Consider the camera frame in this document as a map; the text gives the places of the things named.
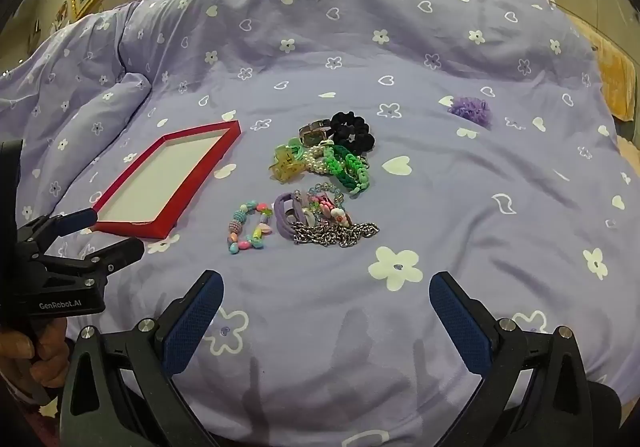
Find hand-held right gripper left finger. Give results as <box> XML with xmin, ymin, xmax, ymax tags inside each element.
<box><xmin>59</xmin><ymin>269</ymin><xmax>225</xmax><ymax>447</ymax></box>

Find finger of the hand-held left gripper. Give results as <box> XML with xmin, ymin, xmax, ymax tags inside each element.
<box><xmin>37</xmin><ymin>237</ymin><xmax>146</xmax><ymax>285</ymax></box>
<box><xmin>17</xmin><ymin>208</ymin><xmax>99</xmax><ymax>248</ymax></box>

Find purple hair ties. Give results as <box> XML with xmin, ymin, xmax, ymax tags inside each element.
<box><xmin>273</xmin><ymin>192</ymin><xmax>313</xmax><ymax>240</ymax></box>

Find purple fluffy scrunchie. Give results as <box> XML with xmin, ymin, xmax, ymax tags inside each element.
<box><xmin>448</xmin><ymin>96</ymin><xmax>493</xmax><ymax>128</ymax></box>

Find red jewelry tray box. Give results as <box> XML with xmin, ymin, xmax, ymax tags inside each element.
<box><xmin>92</xmin><ymin>121</ymin><xmax>242</xmax><ymax>240</ymax></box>

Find pink flower bead bracelet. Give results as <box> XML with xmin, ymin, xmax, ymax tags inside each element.
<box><xmin>307</xmin><ymin>194</ymin><xmax>351</xmax><ymax>228</ymax></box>

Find rose gold wrist watch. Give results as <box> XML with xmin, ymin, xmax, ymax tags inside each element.
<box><xmin>299</xmin><ymin>123</ymin><xmax>333</xmax><ymax>148</ymax></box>

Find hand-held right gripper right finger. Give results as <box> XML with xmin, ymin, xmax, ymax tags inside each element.
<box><xmin>429</xmin><ymin>270</ymin><xmax>608</xmax><ymax>447</ymax></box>

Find yellow hair claw clip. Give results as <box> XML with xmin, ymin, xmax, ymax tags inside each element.
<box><xmin>271</xmin><ymin>143</ymin><xmax>307</xmax><ymax>185</ymax></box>

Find colourful bead bracelet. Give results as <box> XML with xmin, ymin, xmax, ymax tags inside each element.
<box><xmin>227</xmin><ymin>199</ymin><xmax>273</xmax><ymax>255</ymax></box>

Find person's left hand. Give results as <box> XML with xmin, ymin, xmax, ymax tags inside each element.
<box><xmin>0</xmin><ymin>317</ymin><xmax>71</xmax><ymax>403</ymax></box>

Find white pearl bracelet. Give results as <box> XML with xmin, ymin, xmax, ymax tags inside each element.
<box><xmin>300</xmin><ymin>144</ymin><xmax>341</xmax><ymax>176</ymax></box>

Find purple flower print duvet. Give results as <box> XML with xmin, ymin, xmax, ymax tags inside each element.
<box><xmin>0</xmin><ymin>0</ymin><xmax>633</xmax><ymax>447</ymax></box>

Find silver metal chain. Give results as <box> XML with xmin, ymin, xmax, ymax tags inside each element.
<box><xmin>290</xmin><ymin>221</ymin><xmax>381</xmax><ymax>249</ymax></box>

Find green hair tie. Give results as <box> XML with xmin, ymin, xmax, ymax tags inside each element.
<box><xmin>285</xmin><ymin>137</ymin><xmax>308</xmax><ymax>162</ymax></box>

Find green chain link bracelet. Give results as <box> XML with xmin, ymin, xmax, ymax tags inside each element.
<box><xmin>322</xmin><ymin>144</ymin><xmax>372</xmax><ymax>198</ymax></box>

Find black fabric scrunchie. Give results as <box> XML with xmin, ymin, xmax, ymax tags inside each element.
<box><xmin>330</xmin><ymin>111</ymin><xmax>376</xmax><ymax>152</ymax></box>

